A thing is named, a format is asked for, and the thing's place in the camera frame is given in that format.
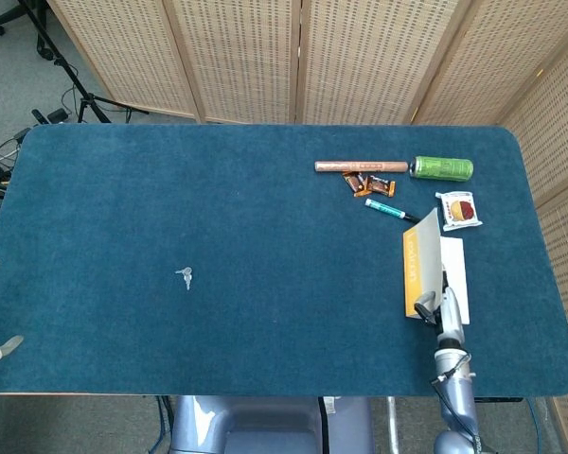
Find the black power adapter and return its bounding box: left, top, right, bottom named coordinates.
left=29, top=107, right=71, bottom=126

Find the teal white marker pen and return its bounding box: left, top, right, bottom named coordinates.
left=364, top=198, right=422, bottom=224

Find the black office chair base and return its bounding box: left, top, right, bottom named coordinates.
left=0, top=0, right=54, bottom=61

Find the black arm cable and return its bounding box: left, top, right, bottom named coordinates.
left=429, top=350, right=473, bottom=429

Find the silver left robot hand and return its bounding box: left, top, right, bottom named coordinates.
left=0, top=258, right=26, bottom=365

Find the woven bamboo folding screen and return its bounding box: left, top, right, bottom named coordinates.
left=45, top=0, right=568, bottom=454

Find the blue cable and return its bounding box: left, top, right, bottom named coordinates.
left=153, top=395, right=172, bottom=454
left=524, top=396, right=544, bottom=454

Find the metal table leg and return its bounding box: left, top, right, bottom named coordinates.
left=386, top=396, right=400, bottom=454

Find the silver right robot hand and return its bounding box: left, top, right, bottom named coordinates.
left=413, top=265, right=467, bottom=341

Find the blue velvet table cover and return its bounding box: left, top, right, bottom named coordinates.
left=0, top=123, right=568, bottom=398

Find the brown cardboard tube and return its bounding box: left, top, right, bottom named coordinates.
left=313, top=160, right=410, bottom=175

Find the white snack cake packet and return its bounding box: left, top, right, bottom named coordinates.
left=435, top=190, right=484, bottom=233

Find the green drink can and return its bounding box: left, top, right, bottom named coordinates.
left=408, top=155, right=475, bottom=183

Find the yellow book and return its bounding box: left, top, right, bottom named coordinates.
left=401, top=206, right=471, bottom=327

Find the blue grey robot torso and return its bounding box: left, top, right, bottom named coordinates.
left=169, top=395, right=376, bottom=454

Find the brown orange candy wrapper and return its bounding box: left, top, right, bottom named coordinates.
left=341, top=170, right=373, bottom=199
left=364, top=175, right=398, bottom=199

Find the black tripod stand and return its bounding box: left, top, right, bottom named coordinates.
left=17, top=0, right=151, bottom=126

